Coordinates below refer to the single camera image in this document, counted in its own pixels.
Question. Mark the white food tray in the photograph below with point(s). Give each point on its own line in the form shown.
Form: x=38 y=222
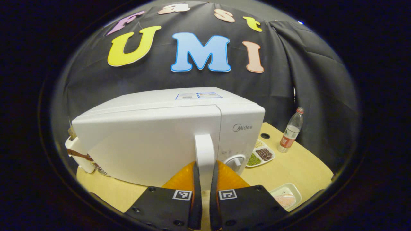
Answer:
x=289 y=186

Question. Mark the black backdrop cloth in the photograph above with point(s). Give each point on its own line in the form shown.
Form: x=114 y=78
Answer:
x=154 y=80

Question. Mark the white toaster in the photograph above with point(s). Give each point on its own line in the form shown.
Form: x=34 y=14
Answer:
x=75 y=147

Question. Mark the clear plastic bottle red label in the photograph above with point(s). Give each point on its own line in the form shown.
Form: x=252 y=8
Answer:
x=290 y=133

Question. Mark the brown bread slice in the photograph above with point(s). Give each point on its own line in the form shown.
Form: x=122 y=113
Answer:
x=72 y=133

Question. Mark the white microwave oven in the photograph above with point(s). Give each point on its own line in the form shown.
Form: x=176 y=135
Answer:
x=144 y=144

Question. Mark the white divided bean dish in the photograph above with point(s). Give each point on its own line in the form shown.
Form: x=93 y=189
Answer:
x=265 y=154

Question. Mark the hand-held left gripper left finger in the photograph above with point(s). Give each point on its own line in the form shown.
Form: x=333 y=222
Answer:
x=196 y=205

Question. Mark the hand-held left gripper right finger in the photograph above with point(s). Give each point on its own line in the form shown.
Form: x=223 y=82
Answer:
x=214 y=208

